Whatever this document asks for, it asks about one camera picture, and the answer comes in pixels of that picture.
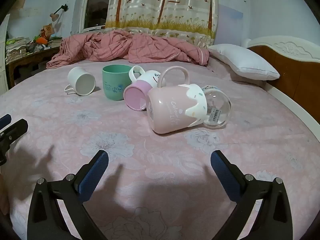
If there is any white pillow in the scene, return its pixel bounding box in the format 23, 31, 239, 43
207, 43, 280, 81

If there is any white and purple mug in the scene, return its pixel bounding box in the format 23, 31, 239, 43
123, 65, 166, 111

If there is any pink mug with white drip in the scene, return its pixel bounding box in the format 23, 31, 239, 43
146, 66, 208, 134

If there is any wall lamp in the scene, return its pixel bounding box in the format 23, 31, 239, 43
49, 4, 69, 22

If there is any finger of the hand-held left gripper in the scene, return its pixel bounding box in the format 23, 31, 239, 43
0, 119, 29, 166
0, 114, 12, 130

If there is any green plastic cup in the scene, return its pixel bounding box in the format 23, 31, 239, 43
102, 64, 133, 100

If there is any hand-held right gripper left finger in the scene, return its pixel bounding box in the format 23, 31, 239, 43
27, 150, 109, 240

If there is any tree print curtain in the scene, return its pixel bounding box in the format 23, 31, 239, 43
104, 0, 219, 46

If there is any wooden desk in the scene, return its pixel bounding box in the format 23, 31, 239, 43
5, 45, 62, 89

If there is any pile of books and papers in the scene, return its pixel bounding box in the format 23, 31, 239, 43
5, 23, 63, 64

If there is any window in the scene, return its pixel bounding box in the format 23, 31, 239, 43
79, 0, 116, 33

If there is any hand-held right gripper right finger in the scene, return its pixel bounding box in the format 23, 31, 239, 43
210, 150, 293, 240

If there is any pink floral bed sheet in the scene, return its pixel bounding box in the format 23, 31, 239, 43
0, 56, 320, 240

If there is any clear glass cup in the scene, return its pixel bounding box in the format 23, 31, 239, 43
200, 85, 232, 130

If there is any white wooden headboard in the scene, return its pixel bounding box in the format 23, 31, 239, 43
241, 36, 320, 136

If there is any pink checked quilt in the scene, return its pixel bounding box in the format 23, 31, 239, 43
46, 29, 210, 69

